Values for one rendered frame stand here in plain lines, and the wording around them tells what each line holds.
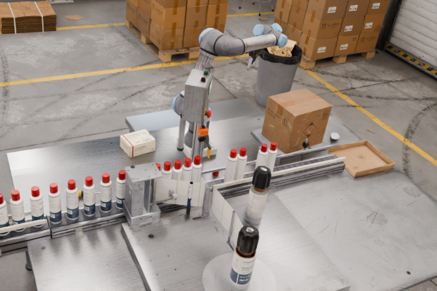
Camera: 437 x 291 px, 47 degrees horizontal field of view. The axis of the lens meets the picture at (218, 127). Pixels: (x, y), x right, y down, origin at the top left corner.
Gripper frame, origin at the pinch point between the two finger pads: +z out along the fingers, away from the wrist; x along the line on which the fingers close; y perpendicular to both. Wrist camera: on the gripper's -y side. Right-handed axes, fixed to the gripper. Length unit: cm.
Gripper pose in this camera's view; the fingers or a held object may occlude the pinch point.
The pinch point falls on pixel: (240, 60)
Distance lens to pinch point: 330.8
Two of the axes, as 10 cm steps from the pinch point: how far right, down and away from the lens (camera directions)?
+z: -6.1, 5.0, 6.1
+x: -5.1, -8.4, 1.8
